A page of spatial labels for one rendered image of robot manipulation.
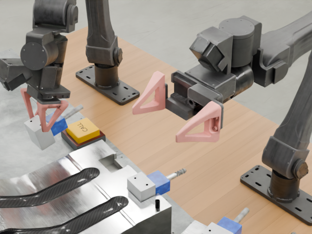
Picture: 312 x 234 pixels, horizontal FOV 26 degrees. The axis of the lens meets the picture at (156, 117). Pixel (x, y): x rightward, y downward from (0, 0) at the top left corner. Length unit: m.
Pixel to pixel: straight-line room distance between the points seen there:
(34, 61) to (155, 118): 0.48
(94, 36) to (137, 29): 2.04
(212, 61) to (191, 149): 0.60
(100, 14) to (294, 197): 0.63
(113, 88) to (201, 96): 0.79
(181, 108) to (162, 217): 0.32
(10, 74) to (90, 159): 0.25
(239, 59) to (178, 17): 2.79
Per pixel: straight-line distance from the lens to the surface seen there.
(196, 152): 1.62
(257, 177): 1.55
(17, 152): 1.64
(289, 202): 1.50
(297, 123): 1.39
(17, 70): 1.38
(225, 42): 1.05
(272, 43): 1.19
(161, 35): 3.69
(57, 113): 1.45
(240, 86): 1.12
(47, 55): 1.33
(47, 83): 1.41
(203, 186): 1.53
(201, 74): 1.08
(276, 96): 3.25
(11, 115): 1.77
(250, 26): 1.10
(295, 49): 1.22
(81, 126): 1.64
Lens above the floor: 1.82
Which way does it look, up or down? 36 degrees down
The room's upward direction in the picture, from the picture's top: straight up
